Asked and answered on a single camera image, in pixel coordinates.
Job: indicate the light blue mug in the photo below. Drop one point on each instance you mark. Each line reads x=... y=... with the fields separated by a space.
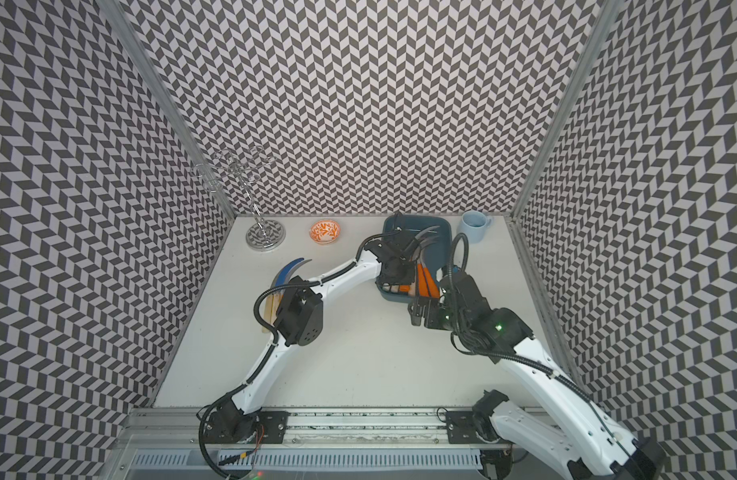
x=473 y=225

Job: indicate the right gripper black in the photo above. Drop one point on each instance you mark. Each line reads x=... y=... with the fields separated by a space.
x=433 y=306

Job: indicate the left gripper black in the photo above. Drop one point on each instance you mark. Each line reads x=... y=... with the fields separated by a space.
x=411 y=266

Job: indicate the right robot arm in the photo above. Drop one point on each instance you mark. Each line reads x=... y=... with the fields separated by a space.
x=584 y=442

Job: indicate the dark blue storage tray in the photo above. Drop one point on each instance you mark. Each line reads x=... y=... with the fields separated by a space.
x=429 y=257

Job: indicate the chrome mug tree stand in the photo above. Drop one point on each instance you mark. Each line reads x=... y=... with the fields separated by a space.
x=235 y=171

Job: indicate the orange patterned small bowl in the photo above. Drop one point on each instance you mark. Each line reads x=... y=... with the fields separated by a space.
x=325 y=232

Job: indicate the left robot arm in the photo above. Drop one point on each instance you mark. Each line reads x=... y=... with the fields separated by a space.
x=293 y=313

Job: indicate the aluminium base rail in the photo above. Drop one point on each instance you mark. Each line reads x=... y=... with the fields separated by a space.
x=319 y=426

